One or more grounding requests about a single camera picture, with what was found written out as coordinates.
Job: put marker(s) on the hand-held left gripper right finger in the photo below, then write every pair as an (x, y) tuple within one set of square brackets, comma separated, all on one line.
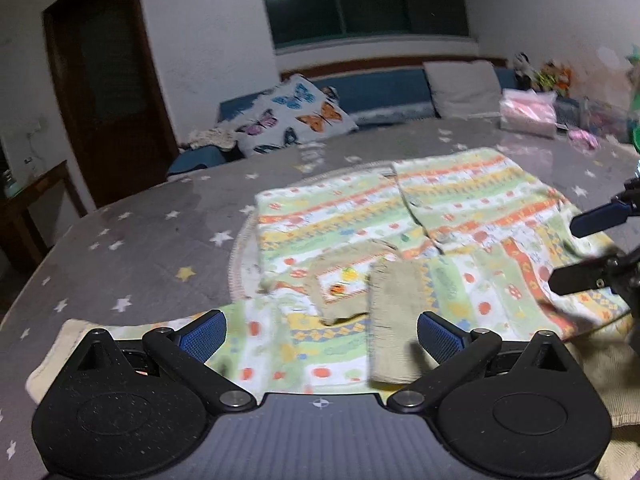
[(440, 337)]

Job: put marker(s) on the blue sofa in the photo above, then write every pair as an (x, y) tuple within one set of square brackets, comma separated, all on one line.
[(380, 91)]

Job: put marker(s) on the beige ribbed cloth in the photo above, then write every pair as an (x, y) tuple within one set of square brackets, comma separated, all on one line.
[(617, 385)]

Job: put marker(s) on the small pink cloth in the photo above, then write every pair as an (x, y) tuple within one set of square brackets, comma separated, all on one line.
[(584, 138)]

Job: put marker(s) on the pink plastic bag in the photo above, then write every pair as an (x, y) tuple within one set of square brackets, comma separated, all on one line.
[(529, 112)]

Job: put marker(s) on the crumpled beige cloth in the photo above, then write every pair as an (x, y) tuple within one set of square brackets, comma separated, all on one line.
[(212, 137)]

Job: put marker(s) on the dark wooden door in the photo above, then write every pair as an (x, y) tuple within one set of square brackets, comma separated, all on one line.
[(110, 85)]

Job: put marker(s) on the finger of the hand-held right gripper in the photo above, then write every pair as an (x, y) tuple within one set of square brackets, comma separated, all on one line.
[(580, 278), (597, 221)]

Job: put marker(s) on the plain grey pillow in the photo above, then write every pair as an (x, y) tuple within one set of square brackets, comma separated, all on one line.
[(462, 90)]

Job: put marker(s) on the pile of stuffed toys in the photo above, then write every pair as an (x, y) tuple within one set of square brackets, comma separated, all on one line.
[(545, 76)]

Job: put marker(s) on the clear plastic bag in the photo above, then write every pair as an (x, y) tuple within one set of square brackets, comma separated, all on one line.
[(602, 117)]

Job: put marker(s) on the butterfly print pillow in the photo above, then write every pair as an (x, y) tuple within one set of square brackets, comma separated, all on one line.
[(295, 115)]

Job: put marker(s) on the colourful striped patterned garment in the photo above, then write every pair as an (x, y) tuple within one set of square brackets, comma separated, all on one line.
[(350, 220)]

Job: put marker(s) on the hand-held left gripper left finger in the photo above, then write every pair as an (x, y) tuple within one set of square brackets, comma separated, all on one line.
[(202, 340)]

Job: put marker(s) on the wooden side table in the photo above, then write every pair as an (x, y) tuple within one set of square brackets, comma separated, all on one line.
[(35, 200)]

